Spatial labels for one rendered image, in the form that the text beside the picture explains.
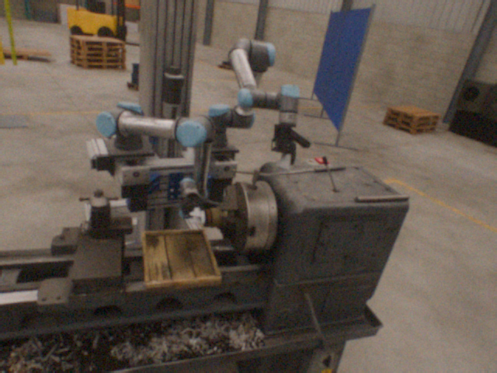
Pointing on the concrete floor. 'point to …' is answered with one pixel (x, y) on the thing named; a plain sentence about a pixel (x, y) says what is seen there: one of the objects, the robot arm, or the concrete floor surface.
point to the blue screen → (340, 64)
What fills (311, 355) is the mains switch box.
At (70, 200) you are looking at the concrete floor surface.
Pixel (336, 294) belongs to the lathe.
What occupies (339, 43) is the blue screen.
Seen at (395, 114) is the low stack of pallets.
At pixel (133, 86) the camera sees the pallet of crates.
